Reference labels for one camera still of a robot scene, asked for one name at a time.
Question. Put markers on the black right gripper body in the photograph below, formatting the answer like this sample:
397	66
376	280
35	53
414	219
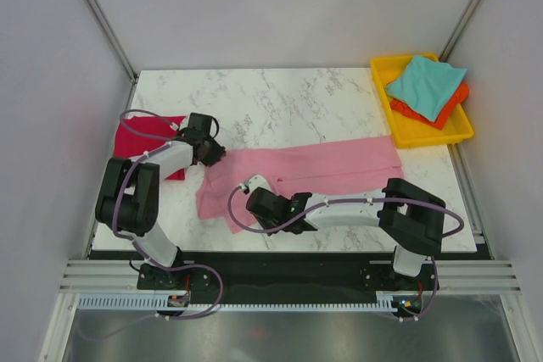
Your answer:
270	223

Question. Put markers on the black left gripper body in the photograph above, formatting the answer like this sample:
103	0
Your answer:
214	151

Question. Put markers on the pink t shirt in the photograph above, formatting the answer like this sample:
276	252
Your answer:
330	168

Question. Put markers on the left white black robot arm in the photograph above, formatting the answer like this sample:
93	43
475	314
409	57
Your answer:
129	196

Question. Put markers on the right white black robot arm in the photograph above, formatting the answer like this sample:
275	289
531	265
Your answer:
412	217

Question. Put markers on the folded magenta t shirt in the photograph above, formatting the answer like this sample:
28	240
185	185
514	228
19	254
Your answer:
150	133

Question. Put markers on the yellow plastic tray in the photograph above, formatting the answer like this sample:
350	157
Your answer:
408	132

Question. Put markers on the teal folded t shirt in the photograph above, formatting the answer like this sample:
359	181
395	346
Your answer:
426	86

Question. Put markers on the orange folded t shirt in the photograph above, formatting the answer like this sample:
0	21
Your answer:
461	93

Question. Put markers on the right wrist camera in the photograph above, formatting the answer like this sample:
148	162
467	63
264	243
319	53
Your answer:
254	182

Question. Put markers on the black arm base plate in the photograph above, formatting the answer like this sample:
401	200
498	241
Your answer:
282	277

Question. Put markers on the white slotted cable duct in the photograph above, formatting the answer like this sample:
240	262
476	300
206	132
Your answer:
167	303

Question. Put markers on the aluminium frame rail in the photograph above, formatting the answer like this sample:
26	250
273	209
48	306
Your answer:
455	277

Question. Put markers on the left aluminium corner post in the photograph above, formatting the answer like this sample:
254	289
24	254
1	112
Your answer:
112	39

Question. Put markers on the aluminium corner post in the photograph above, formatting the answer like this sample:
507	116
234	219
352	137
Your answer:
112	39
459	29

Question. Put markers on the right aluminium corner post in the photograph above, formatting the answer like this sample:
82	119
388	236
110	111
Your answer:
459	29

